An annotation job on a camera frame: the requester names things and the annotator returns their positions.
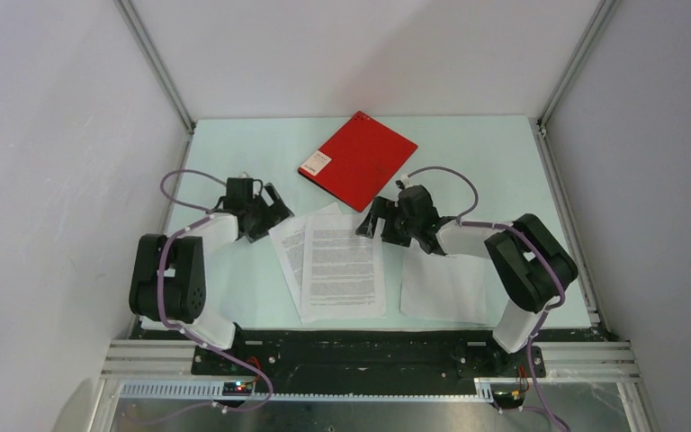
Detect printed paper sheet top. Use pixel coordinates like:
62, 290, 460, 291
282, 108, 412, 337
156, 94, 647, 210
301, 214, 387, 324

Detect grey slotted cable duct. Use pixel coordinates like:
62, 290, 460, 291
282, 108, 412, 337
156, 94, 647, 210
120, 380, 493, 403

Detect right aluminium frame post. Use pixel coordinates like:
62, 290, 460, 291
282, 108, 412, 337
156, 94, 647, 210
535, 0, 621, 139

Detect aluminium frame post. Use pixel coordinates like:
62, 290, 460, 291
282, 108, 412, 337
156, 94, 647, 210
114, 0, 196, 135
535, 0, 621, 139

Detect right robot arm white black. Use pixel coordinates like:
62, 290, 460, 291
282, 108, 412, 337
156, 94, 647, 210
355, 185, 579, 376

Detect white paper sheet right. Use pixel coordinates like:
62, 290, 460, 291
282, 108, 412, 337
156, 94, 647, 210
400, 244, 489, 325

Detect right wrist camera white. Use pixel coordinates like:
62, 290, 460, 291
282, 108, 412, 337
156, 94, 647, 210
395, 174, 412, 191

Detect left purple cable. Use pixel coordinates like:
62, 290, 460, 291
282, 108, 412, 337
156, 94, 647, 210
157, 169, 276, 419

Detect printed paper sheet underneath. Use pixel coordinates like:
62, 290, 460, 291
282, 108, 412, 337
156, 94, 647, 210
269, 202, 341, 324

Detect left aluminium frame post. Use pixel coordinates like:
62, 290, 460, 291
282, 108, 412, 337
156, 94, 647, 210
114, 0, 196, 135

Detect right circuit board with wires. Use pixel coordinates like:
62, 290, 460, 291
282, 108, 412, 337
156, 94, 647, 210
491, 389, 527, 411

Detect red folder black inside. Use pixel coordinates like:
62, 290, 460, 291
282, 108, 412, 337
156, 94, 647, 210
298, 112, 417, 212

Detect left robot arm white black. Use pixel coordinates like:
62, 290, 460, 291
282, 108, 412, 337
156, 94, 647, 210
129, 177, 293, 375

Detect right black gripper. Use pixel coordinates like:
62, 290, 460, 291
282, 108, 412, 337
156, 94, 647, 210
355, 196, 419, 248

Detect left circuit board with leds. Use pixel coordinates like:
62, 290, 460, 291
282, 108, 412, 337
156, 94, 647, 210
221, 381, 255, 397

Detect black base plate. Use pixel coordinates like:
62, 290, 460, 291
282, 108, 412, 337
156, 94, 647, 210
137, 326, 609, 397

